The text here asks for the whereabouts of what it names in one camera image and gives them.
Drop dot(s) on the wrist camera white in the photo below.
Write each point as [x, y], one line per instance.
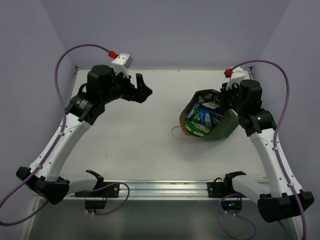
[235, 76]
[122, 63]

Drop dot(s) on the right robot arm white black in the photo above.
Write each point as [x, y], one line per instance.
[284, 197]

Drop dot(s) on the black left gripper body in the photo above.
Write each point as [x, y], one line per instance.
[133, 90]

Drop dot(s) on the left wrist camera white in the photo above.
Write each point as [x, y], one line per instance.
[122, 63]

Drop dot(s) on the blue Kettle crisps bag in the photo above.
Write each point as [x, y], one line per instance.
[210, 114]

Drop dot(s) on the green mint snack packet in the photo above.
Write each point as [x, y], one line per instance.
[197, 129]

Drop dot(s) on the aluminium front rail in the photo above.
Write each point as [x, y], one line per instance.
[162, 190]

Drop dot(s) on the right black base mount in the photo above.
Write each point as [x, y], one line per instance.
[222, 187]

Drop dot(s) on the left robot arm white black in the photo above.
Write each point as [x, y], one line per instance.
[103, 86]

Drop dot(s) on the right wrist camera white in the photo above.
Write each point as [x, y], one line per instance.
[235, 76]

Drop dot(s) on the green paper bag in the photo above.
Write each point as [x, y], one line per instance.
[223, 130]

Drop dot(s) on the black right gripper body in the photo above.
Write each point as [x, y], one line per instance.
[230, 98]

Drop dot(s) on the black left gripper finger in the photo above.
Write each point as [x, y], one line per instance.
[142, 94]
[139, 80]

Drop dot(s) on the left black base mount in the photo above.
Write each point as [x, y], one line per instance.
[100, 190]

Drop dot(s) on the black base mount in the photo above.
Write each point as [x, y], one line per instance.
[100, 190]
[222, 187]

